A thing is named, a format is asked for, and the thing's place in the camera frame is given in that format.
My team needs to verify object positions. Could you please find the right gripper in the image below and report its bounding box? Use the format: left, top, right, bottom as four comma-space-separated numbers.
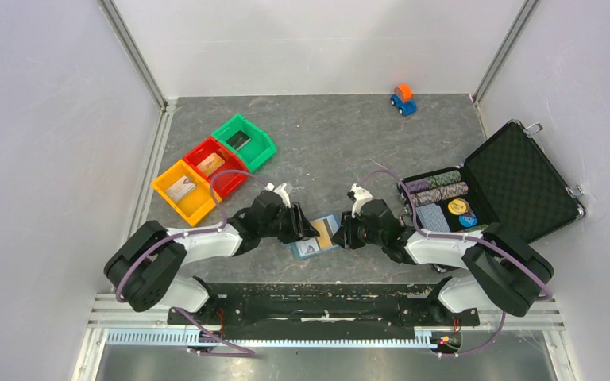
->
331, 209, 385, 250

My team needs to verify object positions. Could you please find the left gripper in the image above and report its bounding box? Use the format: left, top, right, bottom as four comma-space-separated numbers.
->
260, 202, 319, 244

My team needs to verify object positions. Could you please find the white VIP credit card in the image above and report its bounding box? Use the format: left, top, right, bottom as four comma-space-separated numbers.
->
293, 238, 320, 260

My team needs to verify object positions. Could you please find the blue leather card holder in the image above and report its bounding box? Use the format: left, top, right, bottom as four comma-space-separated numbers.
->
286, 214, 340, 260

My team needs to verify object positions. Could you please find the gold credit card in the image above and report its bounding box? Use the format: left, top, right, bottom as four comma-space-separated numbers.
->
312, 217, 335, 250

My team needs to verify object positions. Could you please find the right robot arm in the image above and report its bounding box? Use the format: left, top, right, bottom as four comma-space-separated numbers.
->
332, 199, 554, 324

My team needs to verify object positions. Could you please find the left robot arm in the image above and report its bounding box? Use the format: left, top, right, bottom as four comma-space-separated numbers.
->
103, 190, 319, 324

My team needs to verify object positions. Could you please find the blue playing card deck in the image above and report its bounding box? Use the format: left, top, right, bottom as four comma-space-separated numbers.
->
416, 203, 451, 233

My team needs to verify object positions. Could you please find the dark card in green bin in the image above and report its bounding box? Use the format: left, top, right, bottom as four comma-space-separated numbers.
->
226, 130, 251, 151

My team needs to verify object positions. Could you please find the tan card in red bin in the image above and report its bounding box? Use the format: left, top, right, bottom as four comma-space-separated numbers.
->
196, 152, 226, 177

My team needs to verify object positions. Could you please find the grey card in yellow bin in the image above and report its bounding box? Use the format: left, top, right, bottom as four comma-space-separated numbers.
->
165, 175, 197, 203

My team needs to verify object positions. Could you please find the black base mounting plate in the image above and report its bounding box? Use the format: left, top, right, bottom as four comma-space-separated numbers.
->
191, 283, 480, 340

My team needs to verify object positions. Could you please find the green plastic bin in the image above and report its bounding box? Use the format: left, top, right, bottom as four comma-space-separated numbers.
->
212, 114, 277, 173

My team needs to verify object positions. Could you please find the red plastic bin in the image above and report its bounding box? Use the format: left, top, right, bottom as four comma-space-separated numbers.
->
183, 137, 248, 199

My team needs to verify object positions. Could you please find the yellow dealer chip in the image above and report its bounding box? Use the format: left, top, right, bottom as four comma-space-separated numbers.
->
447, 198, 470, 216

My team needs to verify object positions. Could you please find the yellow plastic bin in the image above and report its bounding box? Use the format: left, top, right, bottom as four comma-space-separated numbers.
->
151, 160, 217, 227

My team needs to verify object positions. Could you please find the blue dealer chip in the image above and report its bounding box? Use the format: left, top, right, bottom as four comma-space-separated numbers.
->
458, 214, 478, 229

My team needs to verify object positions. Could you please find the blue orange toy car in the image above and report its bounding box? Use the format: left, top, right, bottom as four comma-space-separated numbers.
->
390, 84, 418, 116

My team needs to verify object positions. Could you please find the black poker chip case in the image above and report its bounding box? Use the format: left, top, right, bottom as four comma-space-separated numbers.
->
399, 119, 586, 243

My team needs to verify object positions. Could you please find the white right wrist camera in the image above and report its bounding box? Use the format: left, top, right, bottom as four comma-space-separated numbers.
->
347, 183, 373, 218

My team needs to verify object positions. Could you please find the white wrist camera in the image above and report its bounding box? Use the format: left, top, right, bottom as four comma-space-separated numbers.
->
347, 183, 373, 218
264, 183, 293, 208

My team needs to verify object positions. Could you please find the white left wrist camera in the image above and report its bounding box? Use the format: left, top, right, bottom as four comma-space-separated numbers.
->
264, 183, 293, 208

